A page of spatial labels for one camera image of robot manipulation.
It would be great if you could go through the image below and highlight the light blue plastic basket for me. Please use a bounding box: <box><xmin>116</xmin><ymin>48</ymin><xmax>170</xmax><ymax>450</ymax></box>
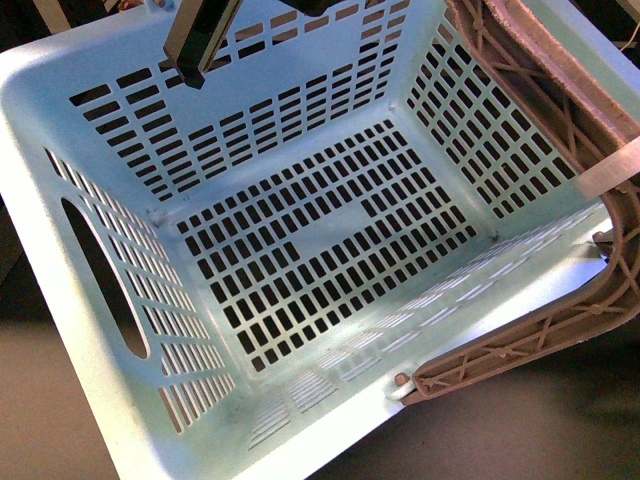
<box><xmin>1</xmin><ymin>1</ymin><xmax>639</xmax><ymax>479</ymax></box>

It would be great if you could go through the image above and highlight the brown basket handle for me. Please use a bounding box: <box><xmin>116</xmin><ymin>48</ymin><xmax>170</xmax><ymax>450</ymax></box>
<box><xmin>396</xmin><ymin>1</ymin><xmax>639</xmax><ymax>406</ymax></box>

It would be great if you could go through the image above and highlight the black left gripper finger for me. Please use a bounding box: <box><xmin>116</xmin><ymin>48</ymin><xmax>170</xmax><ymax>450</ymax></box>
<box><xmin>163</xmin><ymin>0</ymin><xmax>242</xmax><ymax>89</ymax></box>

